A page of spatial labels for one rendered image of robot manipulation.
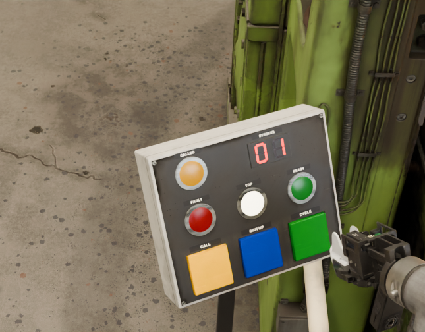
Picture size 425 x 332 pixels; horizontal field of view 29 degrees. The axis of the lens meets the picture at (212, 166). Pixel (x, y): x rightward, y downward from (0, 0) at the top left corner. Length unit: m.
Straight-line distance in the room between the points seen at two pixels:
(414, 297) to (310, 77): 0.61
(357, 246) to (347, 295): 0.89
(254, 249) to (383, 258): 0.29
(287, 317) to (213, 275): 0.72
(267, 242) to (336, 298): 0.72
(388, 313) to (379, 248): 0.11
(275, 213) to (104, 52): 2.25
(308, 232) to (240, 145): 0.22
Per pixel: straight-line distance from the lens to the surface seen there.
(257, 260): 1.49
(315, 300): 1.90
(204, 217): 1.43
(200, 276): 1.46
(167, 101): 3.37
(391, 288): 1.25
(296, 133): 1.48
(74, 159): 3.13
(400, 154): 1.83
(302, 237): 1.52
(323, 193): 1.53
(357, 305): 2.22
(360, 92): 1.69
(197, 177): 1.41
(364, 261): 1.31
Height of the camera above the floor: 2.15
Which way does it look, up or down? 44 degrees down
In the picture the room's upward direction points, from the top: 3 degrees clockwise
